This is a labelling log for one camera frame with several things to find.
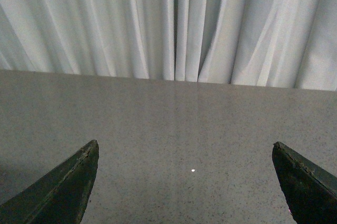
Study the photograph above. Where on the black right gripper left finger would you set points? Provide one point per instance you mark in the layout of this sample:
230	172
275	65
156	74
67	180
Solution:
60	196

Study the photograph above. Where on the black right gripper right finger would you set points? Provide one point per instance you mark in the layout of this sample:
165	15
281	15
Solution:
310	191

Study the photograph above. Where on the white pleated curtain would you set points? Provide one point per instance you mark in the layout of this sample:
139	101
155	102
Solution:
276	43

